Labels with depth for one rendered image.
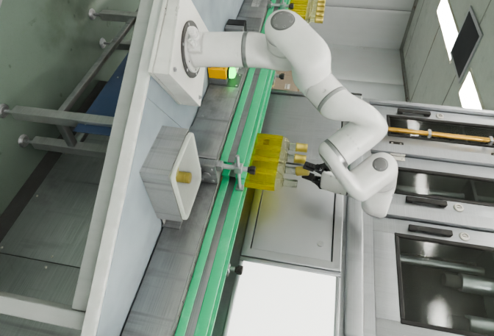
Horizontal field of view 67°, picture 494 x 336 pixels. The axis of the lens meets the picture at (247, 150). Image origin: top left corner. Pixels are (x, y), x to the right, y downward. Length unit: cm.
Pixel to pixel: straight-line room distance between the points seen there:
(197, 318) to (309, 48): 74
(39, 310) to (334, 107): 85
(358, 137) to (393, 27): 689
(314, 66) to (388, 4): 670
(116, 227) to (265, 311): 56
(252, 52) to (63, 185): 103
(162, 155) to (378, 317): 83
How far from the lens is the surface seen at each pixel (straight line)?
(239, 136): 131
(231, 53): 102
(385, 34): 785
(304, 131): 174
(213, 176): 124
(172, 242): 118
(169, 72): 96
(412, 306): 140
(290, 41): 91
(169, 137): 105
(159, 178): 99
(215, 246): 117
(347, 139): 93
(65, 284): 147
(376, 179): 99
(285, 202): 145
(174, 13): 103
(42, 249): 158
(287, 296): 128
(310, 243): 137
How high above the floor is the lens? 116
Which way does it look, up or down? 9 degrees down
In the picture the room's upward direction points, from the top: 97 degrees clockwise
